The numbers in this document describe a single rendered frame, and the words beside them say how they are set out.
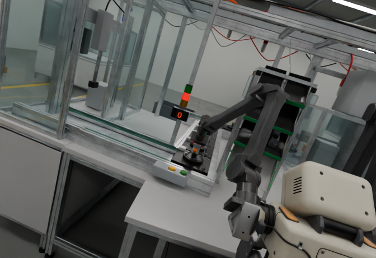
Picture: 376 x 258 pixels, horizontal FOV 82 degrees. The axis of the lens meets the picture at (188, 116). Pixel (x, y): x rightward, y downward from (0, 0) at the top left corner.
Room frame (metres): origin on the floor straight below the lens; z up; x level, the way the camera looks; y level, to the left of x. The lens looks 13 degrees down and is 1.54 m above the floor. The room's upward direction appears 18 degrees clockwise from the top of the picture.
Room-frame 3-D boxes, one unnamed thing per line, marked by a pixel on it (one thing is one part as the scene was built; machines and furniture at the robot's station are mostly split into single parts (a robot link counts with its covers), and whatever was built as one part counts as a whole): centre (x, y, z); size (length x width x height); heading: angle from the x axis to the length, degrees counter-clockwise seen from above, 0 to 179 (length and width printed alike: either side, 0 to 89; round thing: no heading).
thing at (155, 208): (1.14, -0.33, 0.84); 0.90 x 0.70 x 0.03; 89
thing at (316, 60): (2.32, -1.05, 1.56); 0.09 x 0.04 x 1.39; 83
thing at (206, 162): (1.34, -0.12, 0.96); 0.24 x 0.24 x 0.02; 83
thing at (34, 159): (1.93, 0.88, 0.43); 1.39 x 0.63 x 0.86; 173
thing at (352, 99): (1.93, -1.36, 1.50); 0.38 x 0.21 x 0.88; 173
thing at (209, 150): (1.59, -0.15, 1.01); 0.24 x 0.24 x 0.13; 83
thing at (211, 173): (1.82, -0.18, 0.91); 1.24 x 0.33 x 0.10; 173
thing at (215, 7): (1.51, 0.05, 1.46); 0.03 x 0.03 x 1.00; 83
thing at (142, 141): (1.40, 0.18, 0.91); 0.84 x 0.28 x 0.10; 83
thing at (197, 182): (1.22, 0.18, 0.91); 0.89 x 0.06 x 0.11; 83
